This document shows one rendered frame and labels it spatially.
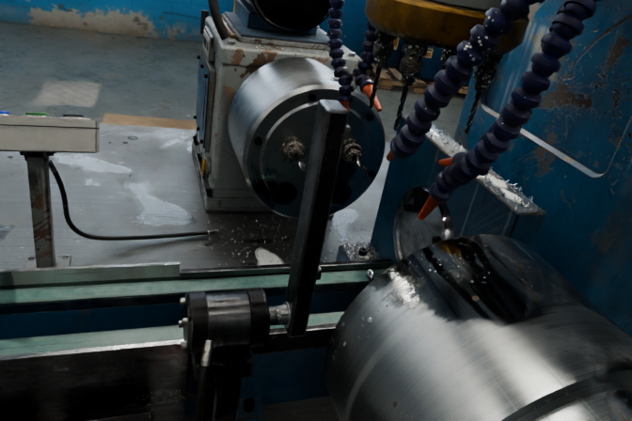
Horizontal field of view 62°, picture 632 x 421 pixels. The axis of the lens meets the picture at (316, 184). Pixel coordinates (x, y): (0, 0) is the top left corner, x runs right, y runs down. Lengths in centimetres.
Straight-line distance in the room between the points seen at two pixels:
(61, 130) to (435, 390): 65
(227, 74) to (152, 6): 513
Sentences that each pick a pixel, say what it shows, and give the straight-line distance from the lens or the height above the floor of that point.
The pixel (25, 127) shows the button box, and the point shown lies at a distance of 86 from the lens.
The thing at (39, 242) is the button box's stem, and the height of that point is 86.
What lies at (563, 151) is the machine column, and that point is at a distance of 75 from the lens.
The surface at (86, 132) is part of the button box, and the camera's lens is 85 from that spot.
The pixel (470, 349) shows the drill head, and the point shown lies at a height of 114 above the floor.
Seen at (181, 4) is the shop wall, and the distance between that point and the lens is 613.
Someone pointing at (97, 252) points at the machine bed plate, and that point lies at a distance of 103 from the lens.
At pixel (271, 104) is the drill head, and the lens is 83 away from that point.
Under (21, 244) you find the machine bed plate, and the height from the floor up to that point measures 80.
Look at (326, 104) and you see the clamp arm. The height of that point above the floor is 125.
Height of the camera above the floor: 139
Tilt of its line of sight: 26 degrees down
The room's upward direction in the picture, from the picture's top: 10 degrees clockwise
